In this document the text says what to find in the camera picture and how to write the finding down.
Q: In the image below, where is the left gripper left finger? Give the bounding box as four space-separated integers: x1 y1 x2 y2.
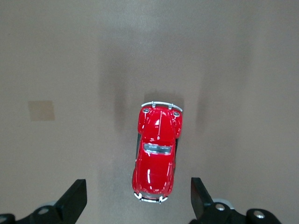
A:
0 179 87 224

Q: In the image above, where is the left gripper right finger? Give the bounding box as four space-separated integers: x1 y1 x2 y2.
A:
189 177 282 224

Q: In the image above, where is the brown tape patch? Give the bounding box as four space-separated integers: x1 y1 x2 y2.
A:
27 100 56 122

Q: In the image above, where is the red beetle toy car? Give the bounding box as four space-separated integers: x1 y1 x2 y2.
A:
131 101 184 205

